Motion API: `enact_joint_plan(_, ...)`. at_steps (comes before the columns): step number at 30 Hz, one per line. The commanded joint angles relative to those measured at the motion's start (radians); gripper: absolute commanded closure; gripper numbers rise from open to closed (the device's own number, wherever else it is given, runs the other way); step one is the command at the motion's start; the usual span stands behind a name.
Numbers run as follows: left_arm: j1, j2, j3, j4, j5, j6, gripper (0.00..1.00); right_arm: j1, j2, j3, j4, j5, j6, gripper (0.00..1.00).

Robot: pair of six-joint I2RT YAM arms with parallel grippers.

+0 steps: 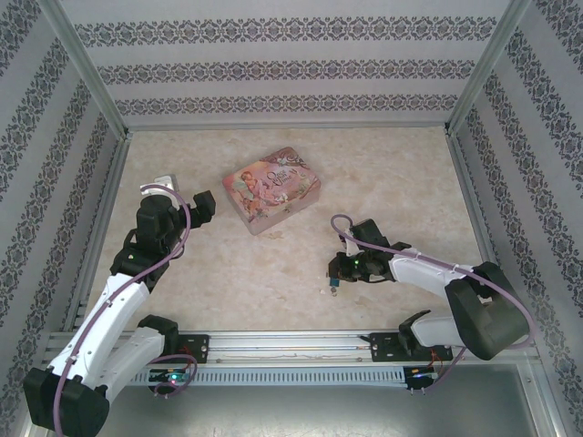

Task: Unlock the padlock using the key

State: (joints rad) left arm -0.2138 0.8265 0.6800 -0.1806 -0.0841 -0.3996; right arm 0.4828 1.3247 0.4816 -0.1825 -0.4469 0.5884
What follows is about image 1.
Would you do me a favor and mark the aluminium table edge rail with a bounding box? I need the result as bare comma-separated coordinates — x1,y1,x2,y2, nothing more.
63,131,133,333
445,131,502,269

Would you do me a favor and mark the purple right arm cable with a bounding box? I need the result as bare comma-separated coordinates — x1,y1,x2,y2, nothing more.
330,214,538,397

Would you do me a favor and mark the grey metal panel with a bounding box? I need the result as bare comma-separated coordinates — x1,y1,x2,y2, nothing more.
43,384,561,437

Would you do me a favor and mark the left controller board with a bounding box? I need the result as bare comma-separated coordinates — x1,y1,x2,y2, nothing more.
148,369,189,384

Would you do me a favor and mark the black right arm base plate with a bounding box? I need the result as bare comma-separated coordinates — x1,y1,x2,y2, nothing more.
369,331,455,364

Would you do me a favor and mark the controller board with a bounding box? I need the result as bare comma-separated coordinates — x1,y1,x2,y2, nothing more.
406,365,439,391
148,369,189,384

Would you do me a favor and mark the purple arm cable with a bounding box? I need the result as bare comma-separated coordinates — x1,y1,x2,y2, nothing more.
53,183,199,436
330,214,538,397

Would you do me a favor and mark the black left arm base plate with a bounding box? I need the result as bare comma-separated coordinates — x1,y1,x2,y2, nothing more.
172,334,211,365

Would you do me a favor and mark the right controller board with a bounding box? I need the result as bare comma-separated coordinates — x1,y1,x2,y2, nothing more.
406,365,439,391

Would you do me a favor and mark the pink illustrated tin box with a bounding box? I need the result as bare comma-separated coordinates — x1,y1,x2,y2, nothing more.
221,146,322,237

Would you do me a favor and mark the aluminium frame post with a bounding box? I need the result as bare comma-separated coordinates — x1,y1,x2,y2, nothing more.
442,0,534,137
38,0,133,137

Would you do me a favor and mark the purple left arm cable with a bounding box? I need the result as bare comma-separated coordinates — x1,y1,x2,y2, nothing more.
53,183,199,436

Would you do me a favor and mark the aluminium mounting rail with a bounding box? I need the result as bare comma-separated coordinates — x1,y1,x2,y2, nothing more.
44,330,544,366

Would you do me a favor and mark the grey slotted cable duct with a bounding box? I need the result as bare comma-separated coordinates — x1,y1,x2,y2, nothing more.
61,366,407,386

